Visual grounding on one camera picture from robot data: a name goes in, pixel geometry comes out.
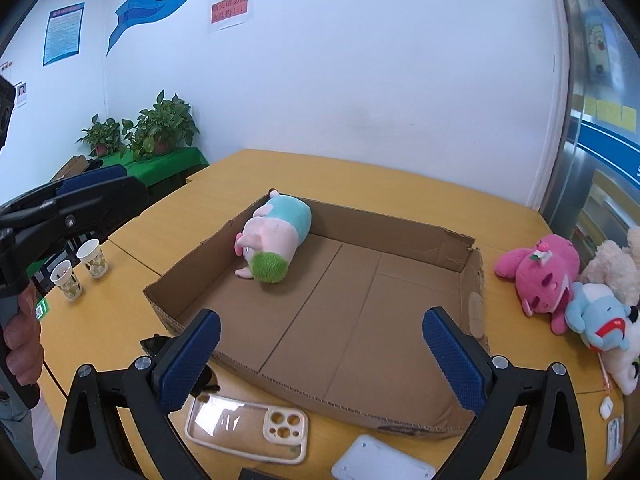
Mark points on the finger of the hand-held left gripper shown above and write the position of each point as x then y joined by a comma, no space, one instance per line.
110,205
90,180

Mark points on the light blue plush toy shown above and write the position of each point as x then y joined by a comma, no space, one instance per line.
597,317

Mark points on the green tablecloth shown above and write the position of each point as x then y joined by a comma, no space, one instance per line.
165,165

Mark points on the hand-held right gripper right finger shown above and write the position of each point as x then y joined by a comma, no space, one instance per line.
455,360

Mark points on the red wall sign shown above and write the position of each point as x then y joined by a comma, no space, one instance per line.
230,9

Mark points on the clear phone case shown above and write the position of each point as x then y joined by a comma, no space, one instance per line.
235,425

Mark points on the cardboard box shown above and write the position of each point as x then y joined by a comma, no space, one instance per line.
340,310
150,240

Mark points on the patterned paper cup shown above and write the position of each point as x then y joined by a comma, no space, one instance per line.
94,260
67,282

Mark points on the white plush toy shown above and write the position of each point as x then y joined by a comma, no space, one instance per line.
625,370

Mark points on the glass partition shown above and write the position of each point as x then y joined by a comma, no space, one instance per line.
575,185

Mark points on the blue ribbon wall decal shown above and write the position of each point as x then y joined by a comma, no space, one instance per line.
150,10

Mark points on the person's left hand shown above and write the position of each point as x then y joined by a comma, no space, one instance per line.
25,345

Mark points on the white flat device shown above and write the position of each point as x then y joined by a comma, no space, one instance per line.
380,460

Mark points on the bear poster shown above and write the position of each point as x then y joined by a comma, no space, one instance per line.
597,47

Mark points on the green sticker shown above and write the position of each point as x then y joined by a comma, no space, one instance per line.
42,308

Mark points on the small photo notice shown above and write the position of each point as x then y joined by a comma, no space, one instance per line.
21,94

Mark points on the person's grey clothing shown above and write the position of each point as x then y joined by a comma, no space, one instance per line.
15,435

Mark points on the small potted plant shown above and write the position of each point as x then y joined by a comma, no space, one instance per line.
102,135

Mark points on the blue wall notice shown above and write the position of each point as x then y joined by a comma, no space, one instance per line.
63,34

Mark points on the blue band decal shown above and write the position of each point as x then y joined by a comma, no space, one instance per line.
610,145

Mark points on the pink green-haired plush toy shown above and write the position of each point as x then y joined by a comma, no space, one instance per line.
272,235

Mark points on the small white packet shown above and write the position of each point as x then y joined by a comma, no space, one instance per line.
615,440

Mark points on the brown carton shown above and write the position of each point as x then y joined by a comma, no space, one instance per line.
70,166

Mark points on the large potted plant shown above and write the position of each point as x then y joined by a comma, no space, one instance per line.
160,125

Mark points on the beige plush toy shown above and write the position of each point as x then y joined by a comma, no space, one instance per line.
612,265

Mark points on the yellow sticky note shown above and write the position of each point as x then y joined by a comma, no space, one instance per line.
627,116
590,106
606,110

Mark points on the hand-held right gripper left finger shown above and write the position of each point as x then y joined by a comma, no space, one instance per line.
192,360

